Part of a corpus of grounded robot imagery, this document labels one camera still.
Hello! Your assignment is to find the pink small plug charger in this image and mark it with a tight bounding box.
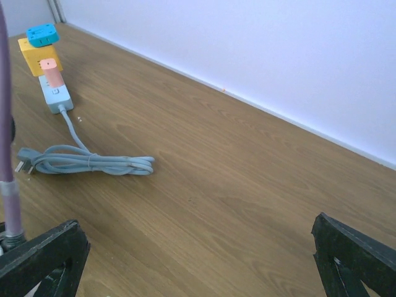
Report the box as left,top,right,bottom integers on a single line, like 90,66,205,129
40,58,64,88

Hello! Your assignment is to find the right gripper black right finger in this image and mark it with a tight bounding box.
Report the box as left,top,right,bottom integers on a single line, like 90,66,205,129
311,212,395,296

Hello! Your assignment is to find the left aluminium corner post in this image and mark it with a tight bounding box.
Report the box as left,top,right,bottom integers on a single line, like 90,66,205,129
47,0,67,24

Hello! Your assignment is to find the blue square plug adapter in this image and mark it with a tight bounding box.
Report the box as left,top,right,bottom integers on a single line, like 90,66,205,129
26,23,60,48

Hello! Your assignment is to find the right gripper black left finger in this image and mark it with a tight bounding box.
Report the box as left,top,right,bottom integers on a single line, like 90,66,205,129
1,220,90,296

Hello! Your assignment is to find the light blue power strip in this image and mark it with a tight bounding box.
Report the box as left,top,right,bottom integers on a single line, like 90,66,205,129
38,75,74,114

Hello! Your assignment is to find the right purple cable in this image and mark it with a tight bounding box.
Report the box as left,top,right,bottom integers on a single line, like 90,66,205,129
0,0,25,251

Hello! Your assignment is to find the yellow cube socket adapter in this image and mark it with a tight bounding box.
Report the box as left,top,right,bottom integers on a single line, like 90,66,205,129
18,38,63,77

